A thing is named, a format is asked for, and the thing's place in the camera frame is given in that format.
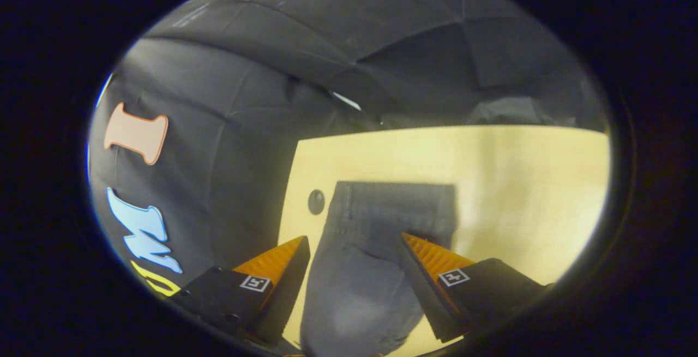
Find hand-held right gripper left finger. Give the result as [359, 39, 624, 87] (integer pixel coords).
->
[172, 235, 311, 347]

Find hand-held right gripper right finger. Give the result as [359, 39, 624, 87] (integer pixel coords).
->
[400, 232, 555, 343]

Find black jeans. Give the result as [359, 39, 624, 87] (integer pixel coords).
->
[300, 181, 458, 357]

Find black backdrop cloth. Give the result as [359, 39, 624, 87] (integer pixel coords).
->
[87, 0, 609, 299]

